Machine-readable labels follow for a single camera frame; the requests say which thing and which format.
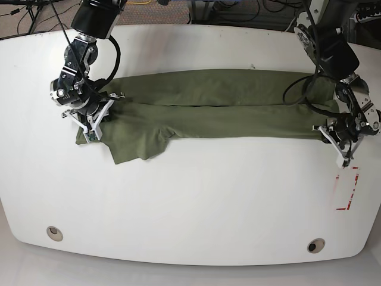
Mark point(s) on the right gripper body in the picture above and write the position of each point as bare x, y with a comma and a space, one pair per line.
89, 117

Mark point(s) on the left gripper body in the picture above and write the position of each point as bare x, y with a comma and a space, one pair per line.
345, 136

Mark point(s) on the olive green t-shirt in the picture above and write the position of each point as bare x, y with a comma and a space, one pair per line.
218, 103

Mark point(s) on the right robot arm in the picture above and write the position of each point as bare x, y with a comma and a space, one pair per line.
94, 20

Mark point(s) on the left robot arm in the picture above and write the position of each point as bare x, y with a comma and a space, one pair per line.
319, 29

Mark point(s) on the red tape rectangle marking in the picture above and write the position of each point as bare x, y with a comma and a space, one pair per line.
344, 188

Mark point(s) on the black tripod stand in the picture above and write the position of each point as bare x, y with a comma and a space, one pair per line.
32, 9

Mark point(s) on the white power strip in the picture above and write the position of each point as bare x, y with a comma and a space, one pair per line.
369, 13

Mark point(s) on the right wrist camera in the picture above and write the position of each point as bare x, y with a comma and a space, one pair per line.
92, 135

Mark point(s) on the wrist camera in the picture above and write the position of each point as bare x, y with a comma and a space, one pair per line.
92, 135
343, 162

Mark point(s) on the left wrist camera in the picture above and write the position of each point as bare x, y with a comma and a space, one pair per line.
343, 162

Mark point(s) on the right table cable grommet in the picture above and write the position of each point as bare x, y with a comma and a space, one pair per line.
316, 245

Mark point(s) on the table cable grommet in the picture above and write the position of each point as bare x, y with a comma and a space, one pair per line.
54, 233
316, 245

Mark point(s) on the left table cable grommet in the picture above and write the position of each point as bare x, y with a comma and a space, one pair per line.
54, 233

